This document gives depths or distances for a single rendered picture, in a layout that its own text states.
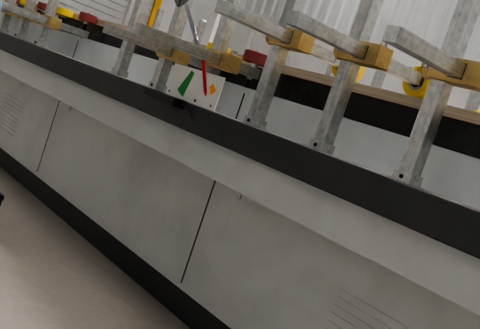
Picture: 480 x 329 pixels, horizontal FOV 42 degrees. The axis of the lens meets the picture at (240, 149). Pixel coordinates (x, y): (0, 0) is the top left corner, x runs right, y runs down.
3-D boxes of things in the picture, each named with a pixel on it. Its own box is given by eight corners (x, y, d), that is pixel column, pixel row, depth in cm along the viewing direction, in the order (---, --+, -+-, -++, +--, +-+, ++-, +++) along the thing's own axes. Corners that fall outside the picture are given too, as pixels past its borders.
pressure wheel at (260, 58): (245, 86, 185) (257, 49, 184) (228, 81, 191) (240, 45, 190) (263, 93, 190) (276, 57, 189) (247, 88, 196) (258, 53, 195)
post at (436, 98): (398, 211, 129) (478, -15, 125) (384, 205, 131) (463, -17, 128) (407, 213, 131) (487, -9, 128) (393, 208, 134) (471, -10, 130)
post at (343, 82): (316, 165, 147) (384, -34, 144) (305, 160, 150) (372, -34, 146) (325, 168, 149) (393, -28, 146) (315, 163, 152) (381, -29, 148)
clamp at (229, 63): (224, 70, 177) (230, 53, 177) (197, 62, 187) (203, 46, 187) (239, 76, 181) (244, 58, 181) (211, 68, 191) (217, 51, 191)
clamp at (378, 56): (373, 65, 139) (380, 43, 139) (328, 56, 149) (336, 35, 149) (388, 72, 143) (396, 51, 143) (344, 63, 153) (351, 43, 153)
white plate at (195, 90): (213, 111, 177) (223, 77, 176) (164, 93, 196) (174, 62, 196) (214, 111, 177) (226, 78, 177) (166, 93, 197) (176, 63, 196)
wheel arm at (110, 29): (106, 36, 183) (110, 22, 182) (101, 35, 185) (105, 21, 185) (217, 76, 212) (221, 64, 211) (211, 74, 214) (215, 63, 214)
